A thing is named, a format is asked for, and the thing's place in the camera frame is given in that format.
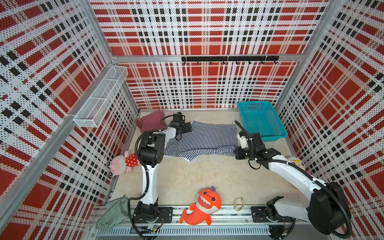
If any blue white striped tank top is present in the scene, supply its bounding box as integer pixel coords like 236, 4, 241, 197
164, 121, 238, 162

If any pink ribbed tank top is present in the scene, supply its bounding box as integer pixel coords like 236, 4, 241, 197
136, 110, 165, 134

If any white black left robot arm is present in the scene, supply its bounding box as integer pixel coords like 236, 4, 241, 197
133, 112, 192, 223

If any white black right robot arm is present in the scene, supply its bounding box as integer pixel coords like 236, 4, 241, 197
234, 130, 352, 239

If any teal plastic basket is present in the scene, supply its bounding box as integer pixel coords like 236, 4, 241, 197
238, 101, 288, 142

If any white pink axolotl plush toy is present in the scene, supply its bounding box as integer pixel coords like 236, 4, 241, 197
286, 156, 306, 171

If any beige rubber band loop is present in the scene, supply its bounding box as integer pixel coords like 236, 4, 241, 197
233, 197, 245, 212

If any red shark plush toy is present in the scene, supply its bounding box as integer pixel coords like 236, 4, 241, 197
180, 186, 222, 226

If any pink pig plush toy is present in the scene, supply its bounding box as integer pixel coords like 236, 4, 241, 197
109, 151, 139, 177

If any green cloth rag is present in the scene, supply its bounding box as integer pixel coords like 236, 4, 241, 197
96, 196, 129, 231

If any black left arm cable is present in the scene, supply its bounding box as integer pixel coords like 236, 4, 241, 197
127, 113, 181, 238

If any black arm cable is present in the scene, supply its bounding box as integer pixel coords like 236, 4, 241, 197
234, 119, 352, 239
127, 113, 181, 238

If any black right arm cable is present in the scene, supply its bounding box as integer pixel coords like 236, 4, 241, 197
234, 119, 352, 239

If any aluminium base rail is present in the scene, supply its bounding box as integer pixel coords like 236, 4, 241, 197
86, 204, 337, 240

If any black wall hook rail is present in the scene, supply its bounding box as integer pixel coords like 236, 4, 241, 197
181, 56, 280, 63

